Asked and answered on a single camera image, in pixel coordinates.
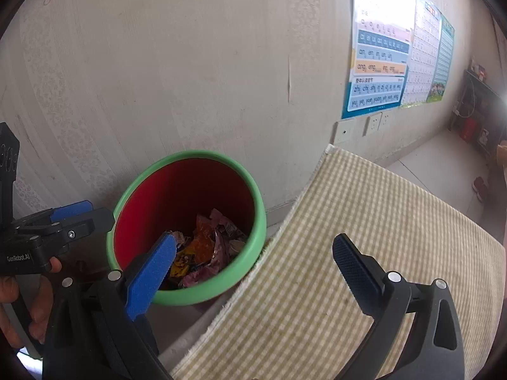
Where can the pile of wrappers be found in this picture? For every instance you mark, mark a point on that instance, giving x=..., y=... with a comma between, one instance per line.
x=225, y=233

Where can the small red white box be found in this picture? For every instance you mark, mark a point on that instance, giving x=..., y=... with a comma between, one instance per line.
x=479, y=71

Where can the orange snack bag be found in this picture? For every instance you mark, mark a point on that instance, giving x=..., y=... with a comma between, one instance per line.
x=202, y=243

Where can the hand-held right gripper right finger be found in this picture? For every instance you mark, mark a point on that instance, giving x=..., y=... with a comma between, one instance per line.
x=354, y=269

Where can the white wall plate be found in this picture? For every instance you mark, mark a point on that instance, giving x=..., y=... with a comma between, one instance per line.
x=343, y=131

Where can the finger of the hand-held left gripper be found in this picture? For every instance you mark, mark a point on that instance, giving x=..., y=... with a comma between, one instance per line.
x=73, y=209
x=91, y=225

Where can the white wall socket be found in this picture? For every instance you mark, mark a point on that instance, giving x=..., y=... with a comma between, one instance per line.
x=373, y=124
x=386, y=119

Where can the small white bag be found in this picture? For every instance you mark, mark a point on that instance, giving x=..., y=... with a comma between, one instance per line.
x=483, y=137

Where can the green chart wall poster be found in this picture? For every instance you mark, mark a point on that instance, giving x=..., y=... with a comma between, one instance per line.
x=443, y=55

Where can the blue lettered wall poster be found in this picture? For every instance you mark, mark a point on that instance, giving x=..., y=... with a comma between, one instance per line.
x=376, y=47

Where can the dark metal desk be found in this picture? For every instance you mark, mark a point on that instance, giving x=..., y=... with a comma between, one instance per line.
x=487, y=95

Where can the red storage box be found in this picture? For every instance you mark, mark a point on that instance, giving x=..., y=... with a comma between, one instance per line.
x=468, y=128

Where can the person's left hand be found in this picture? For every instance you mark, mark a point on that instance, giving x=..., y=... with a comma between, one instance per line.
x=41, y=301

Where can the red bin with green rim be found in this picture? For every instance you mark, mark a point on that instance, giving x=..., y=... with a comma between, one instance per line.
x=178, y=194

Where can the white chart wall poster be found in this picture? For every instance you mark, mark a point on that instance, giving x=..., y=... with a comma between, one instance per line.
x=424, y=47

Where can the red slipper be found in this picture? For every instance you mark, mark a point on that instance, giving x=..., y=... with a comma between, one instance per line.
x=479, y=184
x=484, y=194

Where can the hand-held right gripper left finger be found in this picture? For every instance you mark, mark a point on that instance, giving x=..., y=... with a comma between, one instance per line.
x=152, y=273

